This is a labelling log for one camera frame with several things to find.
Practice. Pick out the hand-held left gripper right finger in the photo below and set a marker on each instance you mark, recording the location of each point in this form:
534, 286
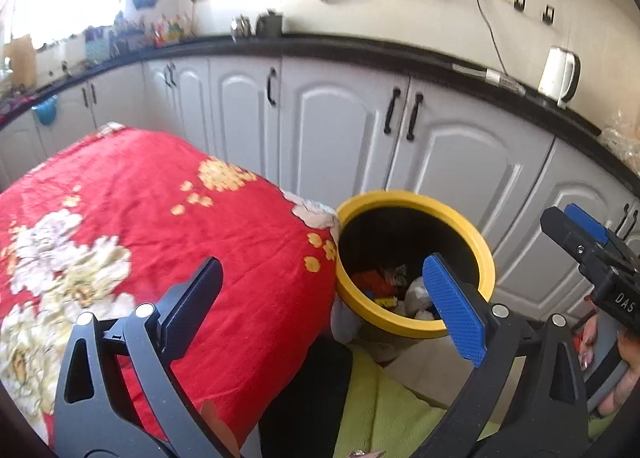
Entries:
452, 308

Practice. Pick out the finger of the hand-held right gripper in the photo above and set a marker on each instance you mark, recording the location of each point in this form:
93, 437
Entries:
587, 219
570, 235

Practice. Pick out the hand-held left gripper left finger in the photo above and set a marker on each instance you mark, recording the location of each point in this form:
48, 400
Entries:
190, 308

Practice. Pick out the red snack box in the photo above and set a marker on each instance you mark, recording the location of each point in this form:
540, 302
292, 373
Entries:
367, 283

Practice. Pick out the yellow rimmed trash bin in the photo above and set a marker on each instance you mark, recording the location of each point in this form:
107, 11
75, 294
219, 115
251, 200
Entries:
395, 199

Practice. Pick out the person's right hand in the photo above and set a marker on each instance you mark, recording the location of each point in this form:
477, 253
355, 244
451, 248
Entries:
627, 373

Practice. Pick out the clear plastic bag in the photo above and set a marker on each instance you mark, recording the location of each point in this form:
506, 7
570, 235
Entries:
622, 138

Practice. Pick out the yellow-green fleece clothing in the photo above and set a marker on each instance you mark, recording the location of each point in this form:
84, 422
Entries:
390, 413

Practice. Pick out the red floral blanket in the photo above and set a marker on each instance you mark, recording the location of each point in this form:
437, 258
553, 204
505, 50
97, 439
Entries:
150, 178

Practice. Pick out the black cloth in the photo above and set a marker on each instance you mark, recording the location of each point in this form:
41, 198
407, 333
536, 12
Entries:
300, 398

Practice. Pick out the white electric kettle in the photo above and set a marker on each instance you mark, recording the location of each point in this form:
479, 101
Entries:
552, 73

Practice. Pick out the white lower kitchen cabinets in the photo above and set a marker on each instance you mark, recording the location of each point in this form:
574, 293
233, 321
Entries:
325, 113

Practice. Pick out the blue hanging bin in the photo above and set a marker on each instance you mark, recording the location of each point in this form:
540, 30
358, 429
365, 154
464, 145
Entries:
46, 112

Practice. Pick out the row of condiment bottles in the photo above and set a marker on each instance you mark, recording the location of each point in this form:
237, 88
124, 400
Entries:
165, 31

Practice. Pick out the black kitchen countertop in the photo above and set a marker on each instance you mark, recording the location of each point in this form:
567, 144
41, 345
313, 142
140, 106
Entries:
350, 46

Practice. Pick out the steel teapot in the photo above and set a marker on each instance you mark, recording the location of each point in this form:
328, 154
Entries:
240, 26

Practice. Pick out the black pot on counter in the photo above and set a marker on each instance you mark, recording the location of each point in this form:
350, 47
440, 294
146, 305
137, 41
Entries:
270, 24

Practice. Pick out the tan paper bag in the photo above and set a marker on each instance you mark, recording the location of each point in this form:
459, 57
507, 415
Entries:
22, 63

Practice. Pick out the black wall hook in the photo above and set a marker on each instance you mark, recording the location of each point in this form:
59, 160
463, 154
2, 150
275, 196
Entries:
548, 15
519, 2

